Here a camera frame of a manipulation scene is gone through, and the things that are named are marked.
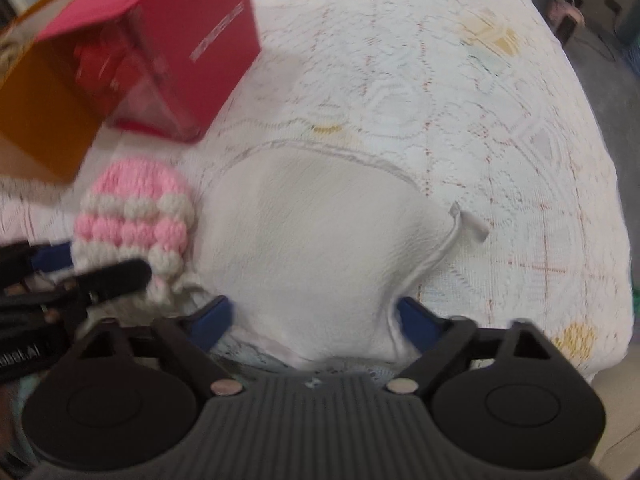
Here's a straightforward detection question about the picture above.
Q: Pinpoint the pink space heater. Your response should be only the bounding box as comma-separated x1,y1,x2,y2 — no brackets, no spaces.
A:
547,0,586,43

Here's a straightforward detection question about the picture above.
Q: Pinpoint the white lace tablecloth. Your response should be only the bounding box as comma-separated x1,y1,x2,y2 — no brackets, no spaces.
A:
0,0,632,386

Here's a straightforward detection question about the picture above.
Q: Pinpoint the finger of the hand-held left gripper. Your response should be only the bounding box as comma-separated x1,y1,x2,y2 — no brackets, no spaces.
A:
60,258,153,306
0,241,76,281

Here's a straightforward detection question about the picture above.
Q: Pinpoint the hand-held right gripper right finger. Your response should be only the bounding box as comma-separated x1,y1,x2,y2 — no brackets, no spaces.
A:
389,297,555,395

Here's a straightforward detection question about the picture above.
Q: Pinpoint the red box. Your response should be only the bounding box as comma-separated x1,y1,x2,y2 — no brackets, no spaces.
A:
37,0,263,143

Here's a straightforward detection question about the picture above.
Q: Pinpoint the beige sofa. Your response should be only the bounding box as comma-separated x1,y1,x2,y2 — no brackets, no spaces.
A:
590,345,640,480

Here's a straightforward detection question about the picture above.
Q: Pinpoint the pink white knitted hat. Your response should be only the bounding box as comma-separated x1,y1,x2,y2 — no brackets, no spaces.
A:
72,156,206,311

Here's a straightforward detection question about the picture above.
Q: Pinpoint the orange box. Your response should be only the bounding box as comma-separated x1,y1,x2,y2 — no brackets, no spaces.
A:
0,0,121,183

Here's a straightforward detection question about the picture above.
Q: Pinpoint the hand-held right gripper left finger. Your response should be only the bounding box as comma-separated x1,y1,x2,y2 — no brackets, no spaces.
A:
75,295,246,398

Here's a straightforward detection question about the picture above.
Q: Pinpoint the white cloth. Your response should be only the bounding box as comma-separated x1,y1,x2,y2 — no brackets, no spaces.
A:
192,141,491,367

